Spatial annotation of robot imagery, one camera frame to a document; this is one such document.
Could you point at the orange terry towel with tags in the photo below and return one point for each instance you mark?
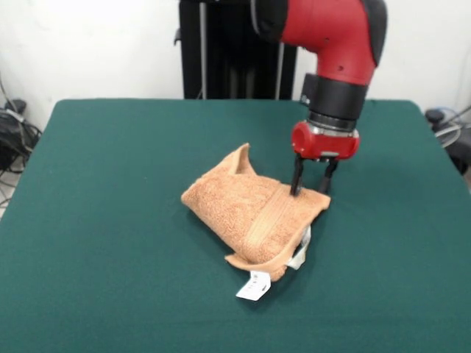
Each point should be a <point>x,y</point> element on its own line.
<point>235,209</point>

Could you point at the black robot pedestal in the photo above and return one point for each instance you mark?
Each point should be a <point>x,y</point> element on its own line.
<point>221,48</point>

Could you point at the dark green table cloth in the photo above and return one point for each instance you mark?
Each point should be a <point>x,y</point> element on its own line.
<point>110,220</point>

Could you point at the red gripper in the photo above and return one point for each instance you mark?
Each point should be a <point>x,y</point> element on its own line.
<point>327,145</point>

